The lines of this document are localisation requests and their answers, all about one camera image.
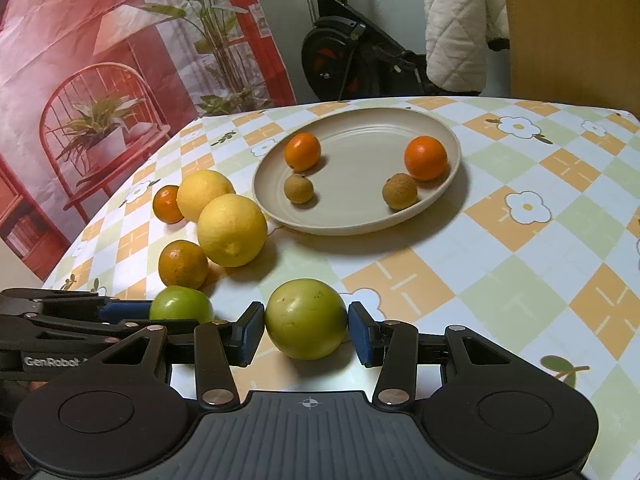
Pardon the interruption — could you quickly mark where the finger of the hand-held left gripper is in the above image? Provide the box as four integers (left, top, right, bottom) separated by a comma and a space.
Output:
0, 287, 153, 322
0, 314, 151, 341

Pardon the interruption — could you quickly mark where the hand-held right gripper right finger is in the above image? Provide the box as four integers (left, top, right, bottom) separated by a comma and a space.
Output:
347, 301, 521, 409

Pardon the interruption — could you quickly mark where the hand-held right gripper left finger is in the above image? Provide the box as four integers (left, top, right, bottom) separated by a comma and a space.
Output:
100, 301, 266, 411

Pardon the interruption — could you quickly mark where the yellowish green apple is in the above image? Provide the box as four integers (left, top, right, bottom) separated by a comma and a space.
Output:
264, 278, 348, 361

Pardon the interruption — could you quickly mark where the orange tangerine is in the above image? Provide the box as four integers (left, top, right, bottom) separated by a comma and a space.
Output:
404, 136, 449, 182
285, 131, 322, 172
152, 185, 187, 225
158, 240, 210, 291

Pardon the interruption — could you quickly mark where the yellow lemon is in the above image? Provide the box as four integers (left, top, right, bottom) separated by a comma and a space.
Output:
176, 169, 236, 223
196, 194, 268, 268

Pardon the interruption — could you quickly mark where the brown longan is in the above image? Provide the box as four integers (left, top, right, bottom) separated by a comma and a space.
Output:
283, 174, 315, 205
382, 172, 420, 211

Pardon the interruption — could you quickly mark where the beige round plate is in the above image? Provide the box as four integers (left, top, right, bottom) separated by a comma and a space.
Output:
251, 107, 462, 236

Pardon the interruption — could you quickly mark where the checkered floral tablecloth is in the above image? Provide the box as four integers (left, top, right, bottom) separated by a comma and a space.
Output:
42, 95, 640, 480

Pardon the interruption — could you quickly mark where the black exercise bike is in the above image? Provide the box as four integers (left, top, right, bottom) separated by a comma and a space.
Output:
300, 0, 436, 102

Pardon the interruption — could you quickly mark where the red printed backdrop cloth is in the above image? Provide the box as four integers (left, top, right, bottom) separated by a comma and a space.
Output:
0, 0, 298, 281

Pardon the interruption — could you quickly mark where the white quilted blanket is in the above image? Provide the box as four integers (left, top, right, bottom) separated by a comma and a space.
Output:
417, 0, 511, 96

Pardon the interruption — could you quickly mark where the wooden board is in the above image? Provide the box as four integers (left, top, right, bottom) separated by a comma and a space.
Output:
497, 0, 640, 111

